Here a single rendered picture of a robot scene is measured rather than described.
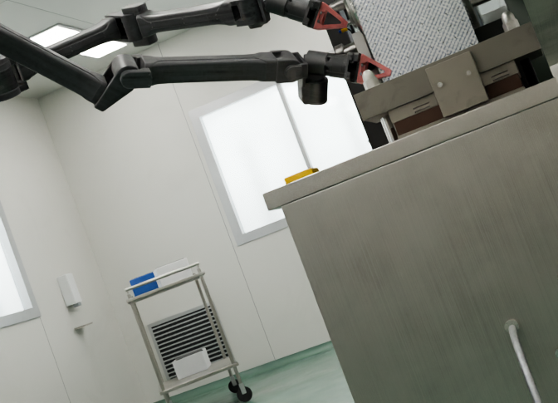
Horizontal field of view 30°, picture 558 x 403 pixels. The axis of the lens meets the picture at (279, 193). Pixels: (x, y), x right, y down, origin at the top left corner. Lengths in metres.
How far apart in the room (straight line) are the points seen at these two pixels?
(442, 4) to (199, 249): 6.25
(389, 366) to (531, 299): 0.33
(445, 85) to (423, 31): 0.27
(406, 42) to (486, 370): 0.78
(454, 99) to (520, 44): 0.17
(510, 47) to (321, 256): 0.59
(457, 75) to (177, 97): 6.46
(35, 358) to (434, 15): 5.57
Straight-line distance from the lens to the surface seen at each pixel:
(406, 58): 2.46
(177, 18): 2.72
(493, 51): 2.24
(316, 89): 2.49
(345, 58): 2.46
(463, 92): 2.22
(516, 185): 2.16
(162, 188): 8.61
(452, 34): 2.45
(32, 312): 7.75
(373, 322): 2.22
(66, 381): 7.88
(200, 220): 8.51
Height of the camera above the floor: 0.74
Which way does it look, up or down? 4 degrees up
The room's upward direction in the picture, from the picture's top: 21 degrees counter-clockwise
